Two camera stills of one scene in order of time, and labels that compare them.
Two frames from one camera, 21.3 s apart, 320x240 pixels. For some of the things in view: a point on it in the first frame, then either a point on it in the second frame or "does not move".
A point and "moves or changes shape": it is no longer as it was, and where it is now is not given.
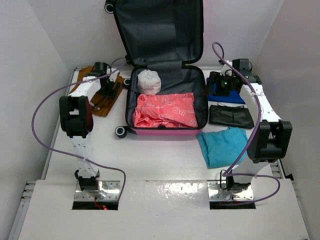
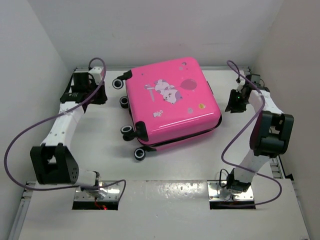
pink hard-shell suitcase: [163, 97] moves or changes shape
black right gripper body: [223, 83] → [236, 102]
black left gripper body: [106, 90] → [99, 98]
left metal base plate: [108, 190] does not move
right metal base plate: [216, 193] does not move
